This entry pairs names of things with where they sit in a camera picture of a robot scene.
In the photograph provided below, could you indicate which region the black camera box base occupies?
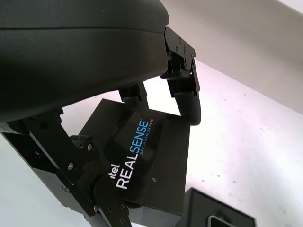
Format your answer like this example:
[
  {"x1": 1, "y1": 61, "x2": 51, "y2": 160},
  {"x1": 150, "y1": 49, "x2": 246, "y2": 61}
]
[{"x1": 182, "y1": 187, "x2": 258, "y2": 227}]

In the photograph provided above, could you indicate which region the black RealSense box lid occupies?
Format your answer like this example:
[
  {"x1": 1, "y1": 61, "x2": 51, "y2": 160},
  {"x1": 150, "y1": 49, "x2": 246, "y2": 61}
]
[{"x1": 71, "y1": 98, "x2": 192, "y2": 224}]

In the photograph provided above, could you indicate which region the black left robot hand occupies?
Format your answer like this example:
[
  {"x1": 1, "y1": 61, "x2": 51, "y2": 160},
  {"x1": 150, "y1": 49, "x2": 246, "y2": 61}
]
[{"x1": 0, "y1": 0, "x2": 202, "y2": 227}]

